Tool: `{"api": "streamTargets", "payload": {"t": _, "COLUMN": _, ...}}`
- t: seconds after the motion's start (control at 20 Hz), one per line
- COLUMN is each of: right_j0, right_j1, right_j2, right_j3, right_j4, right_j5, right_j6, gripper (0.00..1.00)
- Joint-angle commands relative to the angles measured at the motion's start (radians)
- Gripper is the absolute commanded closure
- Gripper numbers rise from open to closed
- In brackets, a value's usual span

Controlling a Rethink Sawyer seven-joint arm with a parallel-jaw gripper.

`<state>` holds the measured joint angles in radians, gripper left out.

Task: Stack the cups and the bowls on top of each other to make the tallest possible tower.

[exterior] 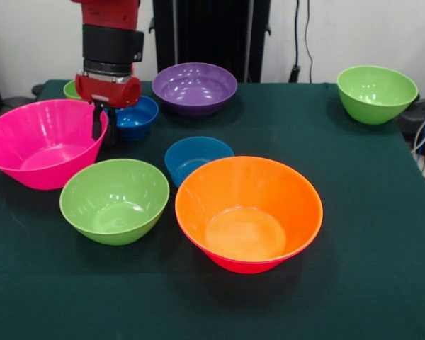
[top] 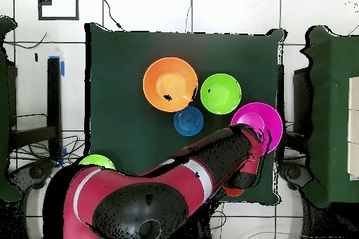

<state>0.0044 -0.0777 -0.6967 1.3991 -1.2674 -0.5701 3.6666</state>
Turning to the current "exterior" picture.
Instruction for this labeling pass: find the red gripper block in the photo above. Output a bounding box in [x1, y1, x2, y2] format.
[74, 72, 143, 146]

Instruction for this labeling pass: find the dark green table cloth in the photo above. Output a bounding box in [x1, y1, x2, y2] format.
[0, 79, 425, 340]

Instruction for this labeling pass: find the green plastic cup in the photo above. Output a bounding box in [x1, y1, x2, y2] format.
[63, 79, 83, 101]

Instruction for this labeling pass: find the dark blue plastic bowl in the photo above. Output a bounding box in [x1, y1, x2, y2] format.
[113, 95, 159, 141]

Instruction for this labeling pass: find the black pedestal leg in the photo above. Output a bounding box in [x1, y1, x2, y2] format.
[0, 83, 45, 111]
[396, 98, 425, 157]

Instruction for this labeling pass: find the green plastic bowl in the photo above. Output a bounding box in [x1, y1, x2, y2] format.
[59, 158, 171, 247]
[336, 65, 419, 125]

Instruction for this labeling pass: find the orange plastic bowl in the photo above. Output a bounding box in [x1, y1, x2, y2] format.
[174, 155, 324, 264]

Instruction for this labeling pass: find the pink plastic bowl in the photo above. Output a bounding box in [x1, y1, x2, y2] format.
[0, 99, 109, 191]
[178, 219, 305, 275]

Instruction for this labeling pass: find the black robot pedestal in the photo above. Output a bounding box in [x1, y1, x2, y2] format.
[148, 0, 272, 83]

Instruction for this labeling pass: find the purple plastic bowl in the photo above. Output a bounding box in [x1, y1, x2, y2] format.
[152, 62, 238, 118]

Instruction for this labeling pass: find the black wall cable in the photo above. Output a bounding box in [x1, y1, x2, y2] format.
[288, 0, 313, 84]

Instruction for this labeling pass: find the light blue plastic bowl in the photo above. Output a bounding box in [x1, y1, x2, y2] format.
[164, 136, 235, 188]

